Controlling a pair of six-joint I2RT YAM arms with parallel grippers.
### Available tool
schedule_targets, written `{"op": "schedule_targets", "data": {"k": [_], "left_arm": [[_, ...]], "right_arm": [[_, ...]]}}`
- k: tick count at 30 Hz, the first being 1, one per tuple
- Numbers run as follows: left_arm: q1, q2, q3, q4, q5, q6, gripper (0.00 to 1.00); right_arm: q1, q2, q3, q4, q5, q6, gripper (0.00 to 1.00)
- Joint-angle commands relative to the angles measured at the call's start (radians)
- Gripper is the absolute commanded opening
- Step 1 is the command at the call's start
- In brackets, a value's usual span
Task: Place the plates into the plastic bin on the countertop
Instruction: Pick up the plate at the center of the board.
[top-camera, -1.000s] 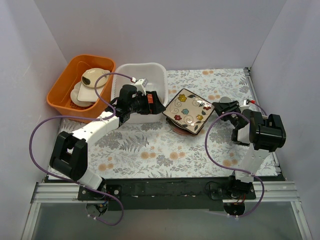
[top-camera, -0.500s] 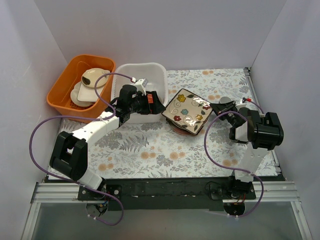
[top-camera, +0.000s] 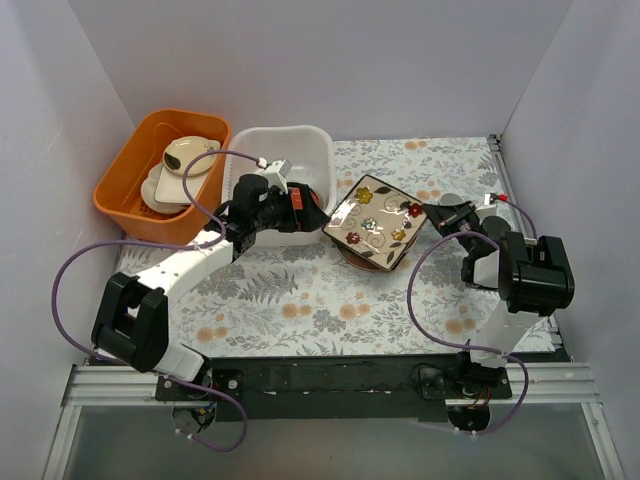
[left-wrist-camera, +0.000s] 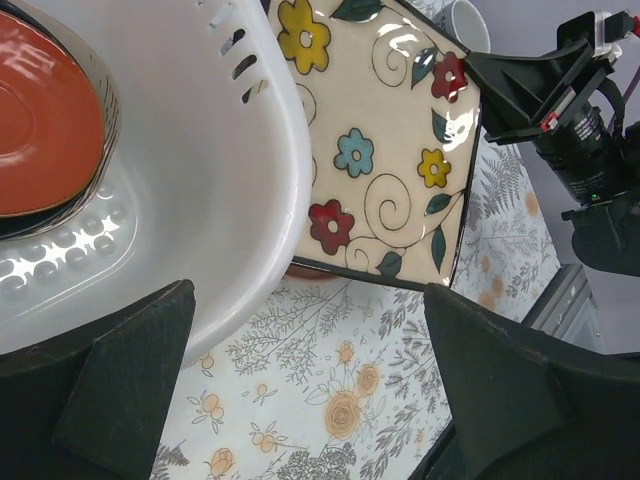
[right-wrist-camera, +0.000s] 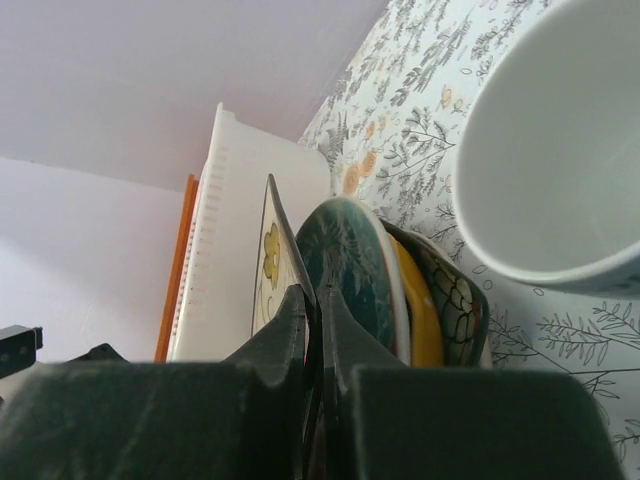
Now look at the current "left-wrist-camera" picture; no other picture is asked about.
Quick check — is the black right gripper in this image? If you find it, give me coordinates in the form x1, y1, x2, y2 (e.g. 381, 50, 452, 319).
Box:
464, 41, 639, 277

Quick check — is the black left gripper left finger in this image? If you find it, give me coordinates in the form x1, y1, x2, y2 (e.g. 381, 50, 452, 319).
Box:
1, 279, 195, 479

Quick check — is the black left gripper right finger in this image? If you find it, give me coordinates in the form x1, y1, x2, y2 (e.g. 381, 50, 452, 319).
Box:
424, 284, 639, 479

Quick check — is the square floral ceramic plate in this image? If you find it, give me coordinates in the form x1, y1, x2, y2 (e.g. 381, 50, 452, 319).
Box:
268, 1, 480, 290

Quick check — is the red round saucer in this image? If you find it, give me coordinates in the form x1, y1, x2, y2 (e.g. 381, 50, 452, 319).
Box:
1, 13, 104, 217

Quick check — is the black round plate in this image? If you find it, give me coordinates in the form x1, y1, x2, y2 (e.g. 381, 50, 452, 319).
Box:
1, 209, 76, 241

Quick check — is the white plastic bin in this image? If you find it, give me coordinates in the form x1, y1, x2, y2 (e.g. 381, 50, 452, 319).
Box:
1, 1, 311, 361

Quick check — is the grey mug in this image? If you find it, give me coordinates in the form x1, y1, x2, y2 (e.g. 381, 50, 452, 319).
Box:
432, 0, 491, 53

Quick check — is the floral tablecloth mat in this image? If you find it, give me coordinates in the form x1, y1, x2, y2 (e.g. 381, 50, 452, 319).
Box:
151, 130, 559, 479

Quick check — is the pink bottom plate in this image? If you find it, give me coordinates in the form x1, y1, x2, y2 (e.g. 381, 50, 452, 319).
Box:
284, 264, 340, 282

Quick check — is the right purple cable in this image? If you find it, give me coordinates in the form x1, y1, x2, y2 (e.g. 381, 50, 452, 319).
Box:
619, 64, 640, 111

